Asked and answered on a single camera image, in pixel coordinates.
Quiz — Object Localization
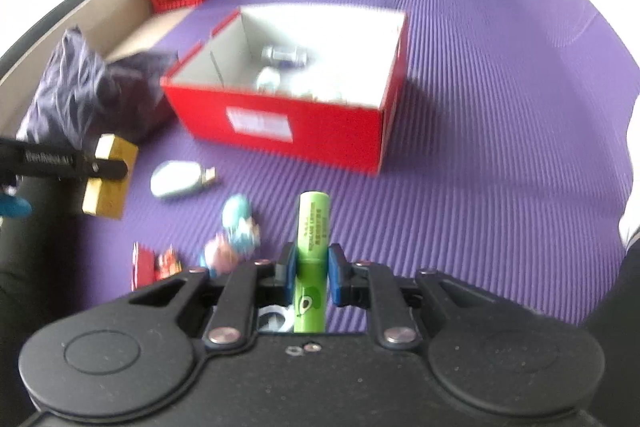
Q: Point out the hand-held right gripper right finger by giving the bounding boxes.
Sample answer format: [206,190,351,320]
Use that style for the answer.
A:
[327,243,541,350]

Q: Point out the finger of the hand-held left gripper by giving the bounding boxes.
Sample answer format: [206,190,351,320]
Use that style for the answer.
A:
[0,138,129,182]

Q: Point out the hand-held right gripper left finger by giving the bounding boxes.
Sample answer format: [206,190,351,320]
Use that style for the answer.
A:
[129,243,297,350]

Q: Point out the white sunglasses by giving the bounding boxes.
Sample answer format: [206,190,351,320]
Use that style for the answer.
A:
[257,304,293,333]

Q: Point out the green lip balm tube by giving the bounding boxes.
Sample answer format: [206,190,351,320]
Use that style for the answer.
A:
[292,191,332,334]

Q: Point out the small yellow box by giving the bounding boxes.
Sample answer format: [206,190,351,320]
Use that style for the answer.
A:
[81,134,139,220]

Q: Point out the pink pig toy figure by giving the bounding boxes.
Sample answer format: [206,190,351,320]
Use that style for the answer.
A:
[200,195,262,278]

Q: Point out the pale green oval bottle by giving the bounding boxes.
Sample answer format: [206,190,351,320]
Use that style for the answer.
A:
[151,161,219,199]

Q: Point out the red toy piece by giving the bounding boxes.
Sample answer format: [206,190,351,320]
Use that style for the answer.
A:
[131,243,158,290]

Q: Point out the red cardboard box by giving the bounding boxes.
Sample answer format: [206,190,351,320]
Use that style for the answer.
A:
[161,5,410,175]

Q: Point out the small white bottle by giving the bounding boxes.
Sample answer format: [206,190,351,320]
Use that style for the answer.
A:
[261,46,307,68]

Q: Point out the person's left hand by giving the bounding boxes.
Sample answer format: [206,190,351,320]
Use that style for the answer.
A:
[0,196,32,217]

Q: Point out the dark purple cloth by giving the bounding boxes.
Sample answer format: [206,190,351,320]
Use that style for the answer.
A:
[15,27,178,148]

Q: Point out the person's left leg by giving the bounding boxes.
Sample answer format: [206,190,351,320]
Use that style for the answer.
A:
[0,177,136,353]

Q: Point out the person's leg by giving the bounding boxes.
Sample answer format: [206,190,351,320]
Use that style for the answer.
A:
[585,232,640,358]
[0,177,136,353]

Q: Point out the person's right leg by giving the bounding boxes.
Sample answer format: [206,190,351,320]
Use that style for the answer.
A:
[585,232,640,358]

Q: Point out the white sock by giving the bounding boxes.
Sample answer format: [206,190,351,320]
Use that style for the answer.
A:
[617,207,640,253]

